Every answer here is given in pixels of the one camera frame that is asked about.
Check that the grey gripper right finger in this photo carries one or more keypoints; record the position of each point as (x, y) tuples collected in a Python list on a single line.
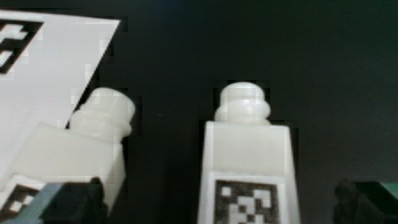
[(366, 203)]

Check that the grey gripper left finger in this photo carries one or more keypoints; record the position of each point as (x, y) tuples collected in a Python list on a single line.
[(68, 204)]

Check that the white table leg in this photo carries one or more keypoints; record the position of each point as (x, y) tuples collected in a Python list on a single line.
[(72, 154), (247, 180)]

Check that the white sheet with markers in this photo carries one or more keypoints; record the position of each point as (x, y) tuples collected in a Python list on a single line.
[(52, 48)]

